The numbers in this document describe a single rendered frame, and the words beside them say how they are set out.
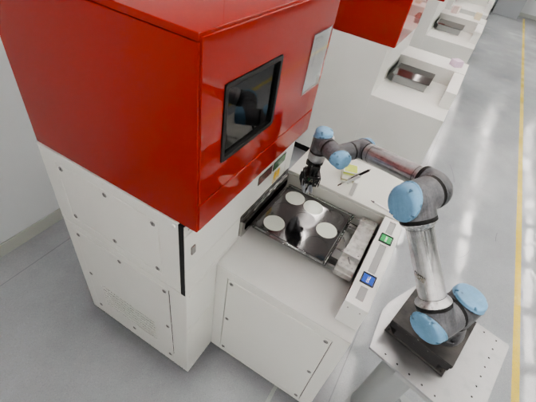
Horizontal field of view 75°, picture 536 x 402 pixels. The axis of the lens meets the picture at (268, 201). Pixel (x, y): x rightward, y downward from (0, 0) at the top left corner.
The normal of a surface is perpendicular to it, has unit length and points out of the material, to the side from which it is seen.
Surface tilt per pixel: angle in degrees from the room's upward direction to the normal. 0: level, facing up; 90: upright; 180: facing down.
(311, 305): 0
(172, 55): 90
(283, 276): 0
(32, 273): 0
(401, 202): 86
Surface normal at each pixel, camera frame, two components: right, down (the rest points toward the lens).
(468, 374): 0.15, -0.73
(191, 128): -0.50, 0.54
